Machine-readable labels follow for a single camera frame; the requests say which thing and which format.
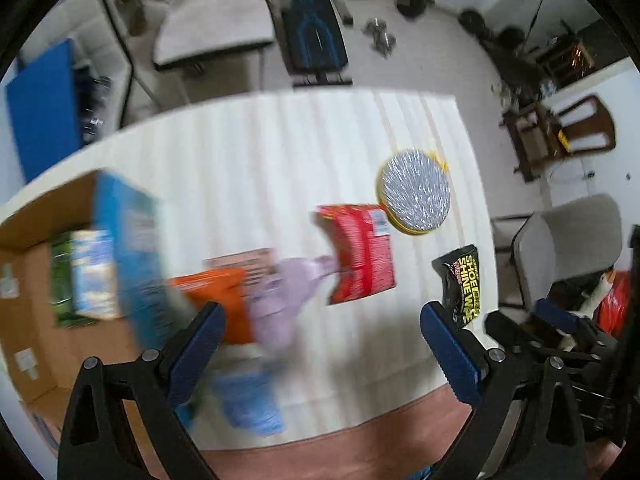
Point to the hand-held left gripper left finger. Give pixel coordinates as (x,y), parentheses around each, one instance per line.
(199,346)

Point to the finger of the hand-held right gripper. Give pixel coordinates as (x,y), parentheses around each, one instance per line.
(510,332)
(562,316)

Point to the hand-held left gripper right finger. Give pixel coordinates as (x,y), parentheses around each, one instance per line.
(451,352)

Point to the cardboard box with blue side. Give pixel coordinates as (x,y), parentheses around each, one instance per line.
(115,280)

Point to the orange packet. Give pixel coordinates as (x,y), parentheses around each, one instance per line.
(220,300)

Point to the red bag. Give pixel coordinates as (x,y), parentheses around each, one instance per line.
(616,302)

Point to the black yellow packet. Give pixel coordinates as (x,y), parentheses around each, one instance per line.
(462,280)

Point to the blue cloth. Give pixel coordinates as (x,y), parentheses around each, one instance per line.
(250,402)

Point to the grey upholstered chair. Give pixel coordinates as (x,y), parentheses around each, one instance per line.
(570,240)

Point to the tan printed card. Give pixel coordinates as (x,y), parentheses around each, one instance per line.
(240,262)

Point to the light blue packet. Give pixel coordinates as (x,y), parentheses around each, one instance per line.
(95,275)

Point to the red packet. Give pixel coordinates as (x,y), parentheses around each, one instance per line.
(362,252)

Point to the green packet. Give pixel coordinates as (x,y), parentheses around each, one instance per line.
(61,280)

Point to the round silver yellow scrubber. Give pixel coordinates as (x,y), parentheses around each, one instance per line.
(415,192)

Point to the brown wooden chair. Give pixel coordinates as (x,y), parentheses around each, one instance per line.
(575,130)

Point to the white striped table cover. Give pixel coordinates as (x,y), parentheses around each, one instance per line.
(280,160)

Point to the dark dumbbell rack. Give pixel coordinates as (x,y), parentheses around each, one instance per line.
(97,110)

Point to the blue board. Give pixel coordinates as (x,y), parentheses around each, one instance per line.
(47,110)

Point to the black weight plate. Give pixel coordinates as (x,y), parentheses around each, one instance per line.
(472,21)
(411,2)

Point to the beige cushioned chair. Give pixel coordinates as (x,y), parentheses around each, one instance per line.
(215,27)

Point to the metal dumbbells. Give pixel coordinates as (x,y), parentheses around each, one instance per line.
(381,35)

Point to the black blue weight bench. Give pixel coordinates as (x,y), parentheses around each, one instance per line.
(315,30)

